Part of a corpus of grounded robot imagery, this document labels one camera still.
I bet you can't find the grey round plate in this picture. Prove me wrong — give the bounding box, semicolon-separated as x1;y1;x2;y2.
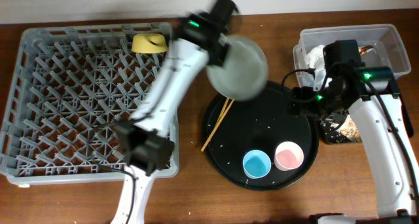
206;35;268;102

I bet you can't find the white napkin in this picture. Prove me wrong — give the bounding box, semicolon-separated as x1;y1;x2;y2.
304;45;326;91

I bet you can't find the food scraps and rice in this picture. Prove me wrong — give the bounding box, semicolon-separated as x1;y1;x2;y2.
329;115;361;143

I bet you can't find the yellow bowl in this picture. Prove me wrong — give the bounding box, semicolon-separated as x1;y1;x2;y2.
132;33;168;54

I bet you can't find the brown snack wrapper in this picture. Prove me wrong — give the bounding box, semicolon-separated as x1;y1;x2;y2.
358;45;374;56

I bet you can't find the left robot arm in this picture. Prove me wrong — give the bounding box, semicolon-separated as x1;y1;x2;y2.
112;0;238;223

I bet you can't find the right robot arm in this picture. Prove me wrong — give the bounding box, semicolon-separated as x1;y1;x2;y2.
289;40;418;223

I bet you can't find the grey plastic dishwasher rack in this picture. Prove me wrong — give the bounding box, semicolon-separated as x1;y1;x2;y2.
1;22;172;187

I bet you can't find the black rectangular tray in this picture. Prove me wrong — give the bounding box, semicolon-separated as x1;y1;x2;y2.
319;113;361;144

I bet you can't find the round black serving tray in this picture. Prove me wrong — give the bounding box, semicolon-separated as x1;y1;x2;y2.
201;81;319;191

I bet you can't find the wooden chopstick lower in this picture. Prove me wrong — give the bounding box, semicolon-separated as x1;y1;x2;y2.
200;99;234;152

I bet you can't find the wooden chopstick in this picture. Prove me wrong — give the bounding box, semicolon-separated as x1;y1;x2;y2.
200;99;234;152
216;98;230;124

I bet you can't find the wooden chopstick upper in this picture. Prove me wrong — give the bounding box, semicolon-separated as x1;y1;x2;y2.
216;98;230;124

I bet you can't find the pink cup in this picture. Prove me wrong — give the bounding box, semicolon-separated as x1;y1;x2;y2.
274;141;304;171

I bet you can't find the blue cup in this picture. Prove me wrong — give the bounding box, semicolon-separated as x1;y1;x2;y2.
242;150;272;179

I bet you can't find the clear plastic bin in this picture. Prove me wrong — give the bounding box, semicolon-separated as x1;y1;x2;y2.
293;24;411;79

